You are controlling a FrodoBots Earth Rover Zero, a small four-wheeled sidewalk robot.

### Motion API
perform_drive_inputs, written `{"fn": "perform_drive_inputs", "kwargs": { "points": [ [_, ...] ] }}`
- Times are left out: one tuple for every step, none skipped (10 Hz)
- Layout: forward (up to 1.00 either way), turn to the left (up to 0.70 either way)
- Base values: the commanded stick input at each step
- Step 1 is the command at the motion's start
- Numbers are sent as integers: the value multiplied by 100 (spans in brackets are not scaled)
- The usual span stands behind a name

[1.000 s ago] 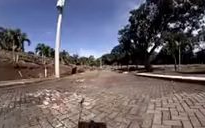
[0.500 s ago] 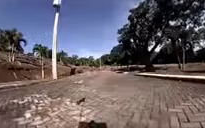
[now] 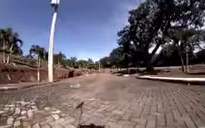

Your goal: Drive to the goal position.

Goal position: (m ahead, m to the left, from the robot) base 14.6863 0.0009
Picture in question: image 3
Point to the robot's own part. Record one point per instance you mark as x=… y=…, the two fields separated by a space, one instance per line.
x=80 y=115

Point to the row of trees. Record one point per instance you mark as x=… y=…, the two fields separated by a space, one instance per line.
x=80 y=63

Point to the palm tree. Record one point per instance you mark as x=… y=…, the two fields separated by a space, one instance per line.
x=38 y=51

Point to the pale concrete kerb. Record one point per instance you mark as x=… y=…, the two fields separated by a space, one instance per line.
x=176 y=79
x=10 y=87

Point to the brick paved road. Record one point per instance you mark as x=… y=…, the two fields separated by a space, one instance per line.
x=123 y=100

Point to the large dark tree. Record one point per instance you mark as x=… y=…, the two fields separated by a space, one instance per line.
x=156 y=30

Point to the brown earth bank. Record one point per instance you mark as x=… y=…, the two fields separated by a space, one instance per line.
x=20 y=73

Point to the group of palm trees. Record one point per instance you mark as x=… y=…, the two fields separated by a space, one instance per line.
x=5 y=40

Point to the thin pale pole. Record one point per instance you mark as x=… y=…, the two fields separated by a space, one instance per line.
x=38 y=70

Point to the white lamp post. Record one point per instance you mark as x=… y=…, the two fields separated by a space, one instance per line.
x=51 y=53

